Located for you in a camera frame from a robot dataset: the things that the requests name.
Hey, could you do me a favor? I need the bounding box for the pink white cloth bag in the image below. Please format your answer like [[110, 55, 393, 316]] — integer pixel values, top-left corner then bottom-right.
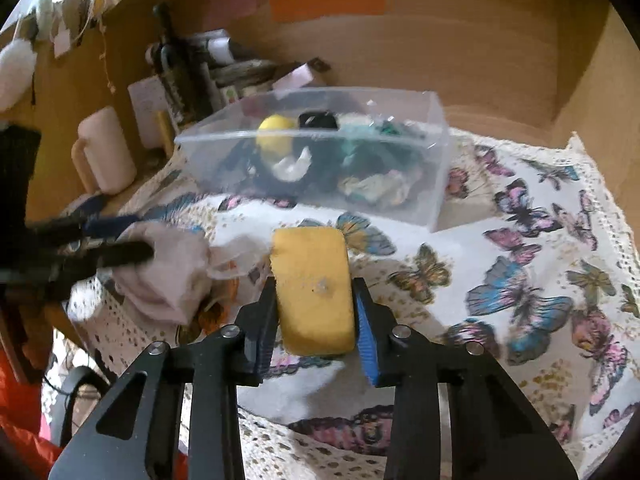
[[112, 221, 270, 326]]

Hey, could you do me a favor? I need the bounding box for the yellow sponge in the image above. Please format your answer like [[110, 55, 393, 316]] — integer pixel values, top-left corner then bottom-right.
[[270, 226, 356, 356]]

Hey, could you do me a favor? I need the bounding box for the yellow patterned soft toy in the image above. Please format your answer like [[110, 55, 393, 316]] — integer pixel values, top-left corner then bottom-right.
[[337, 169, 422, 209]]

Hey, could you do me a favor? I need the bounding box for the green knitted cloth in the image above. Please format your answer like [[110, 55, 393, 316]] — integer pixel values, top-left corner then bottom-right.
[[338, 115, 437, 179]]

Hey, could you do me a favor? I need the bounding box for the black chain pouch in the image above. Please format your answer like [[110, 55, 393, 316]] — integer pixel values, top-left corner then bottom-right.
[[218, 110, 341, 197]]

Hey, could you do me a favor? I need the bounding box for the pink mug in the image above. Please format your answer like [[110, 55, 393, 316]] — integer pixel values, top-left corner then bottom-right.
[[70, 106, 137, 195]]

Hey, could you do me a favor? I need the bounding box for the white note paper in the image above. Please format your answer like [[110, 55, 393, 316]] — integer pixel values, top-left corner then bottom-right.
[[128, 76, 174, 153]]

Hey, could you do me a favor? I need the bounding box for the butterfly print lace tablecloth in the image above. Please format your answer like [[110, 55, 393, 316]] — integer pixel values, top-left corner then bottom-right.
[[44, 127, 640, 480]]

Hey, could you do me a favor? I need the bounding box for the dark wine bottle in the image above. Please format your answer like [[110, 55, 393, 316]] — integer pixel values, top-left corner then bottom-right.
[[152, 3, 221, 129]]

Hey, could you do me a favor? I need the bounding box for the white fluffy pom-pom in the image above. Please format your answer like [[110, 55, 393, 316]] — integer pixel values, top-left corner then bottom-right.
[[0, 39, 37, 113]]

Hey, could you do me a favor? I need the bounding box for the stack of magazines and papers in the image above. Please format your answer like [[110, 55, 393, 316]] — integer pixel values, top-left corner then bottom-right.
[[145, 29, 277, 104]]

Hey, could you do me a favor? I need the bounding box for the clear plastic storage box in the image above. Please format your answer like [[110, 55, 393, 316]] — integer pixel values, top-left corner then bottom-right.
[[177, 87, 452, 230]]

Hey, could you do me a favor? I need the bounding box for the small white cardboard box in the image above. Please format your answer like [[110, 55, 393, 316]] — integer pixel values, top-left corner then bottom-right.
[[271, 63, 326, 91]]

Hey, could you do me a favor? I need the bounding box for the pink sticky note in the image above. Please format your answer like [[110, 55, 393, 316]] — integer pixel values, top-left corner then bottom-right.
[[202, 0, 258, 30]]

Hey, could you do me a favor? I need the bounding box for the orange sticky note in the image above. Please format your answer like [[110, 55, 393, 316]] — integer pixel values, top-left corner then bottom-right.
[[269, 0, 386, 23]]

